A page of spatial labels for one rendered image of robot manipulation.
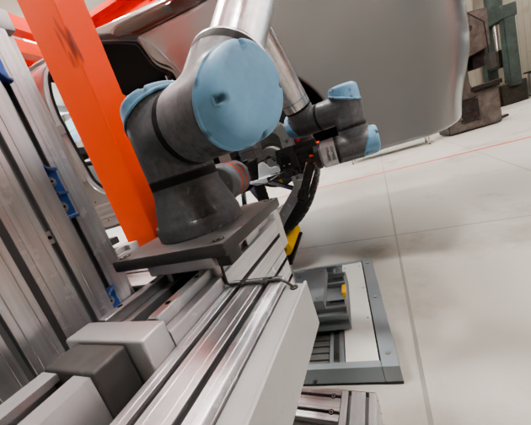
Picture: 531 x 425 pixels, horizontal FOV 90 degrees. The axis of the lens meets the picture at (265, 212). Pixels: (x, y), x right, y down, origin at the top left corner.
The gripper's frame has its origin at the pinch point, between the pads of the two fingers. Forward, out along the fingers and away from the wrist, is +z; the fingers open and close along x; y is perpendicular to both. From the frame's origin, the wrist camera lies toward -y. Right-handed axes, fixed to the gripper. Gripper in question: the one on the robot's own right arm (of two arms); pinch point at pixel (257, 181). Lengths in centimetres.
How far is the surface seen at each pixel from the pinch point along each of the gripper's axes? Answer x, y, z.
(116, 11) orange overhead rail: -271, 235, 201
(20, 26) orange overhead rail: -221, 244, 305
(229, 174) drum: -6.6, 4.2, 11.0
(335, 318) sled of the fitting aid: -22, -68, -6
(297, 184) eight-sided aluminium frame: -20.2, -7.0, -7.6
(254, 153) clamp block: 1.4, 8.4, -2.4
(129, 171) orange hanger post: -14, 17, 56
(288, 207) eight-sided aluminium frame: -20.5, -14.8, -1.8
